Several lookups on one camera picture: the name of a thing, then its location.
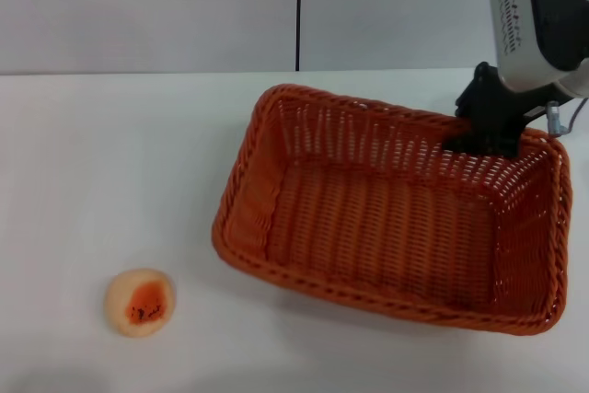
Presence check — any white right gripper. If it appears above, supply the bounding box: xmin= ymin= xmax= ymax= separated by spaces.
xmin=441 ymin=0 xmax=589 ymax=157

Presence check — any orange woven plastic basket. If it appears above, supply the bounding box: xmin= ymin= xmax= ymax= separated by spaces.
xmin=210 ymin=83 xmax=573 ymax=335

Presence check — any round bun with orange centre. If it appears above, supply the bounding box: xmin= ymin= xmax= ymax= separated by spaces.
xmin=105 ymin=268 xmax=178 ymax=338

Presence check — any grey cable with connector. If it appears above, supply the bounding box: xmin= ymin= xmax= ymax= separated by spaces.
xmin=545 ymin=97 xmax=589 ymax=137

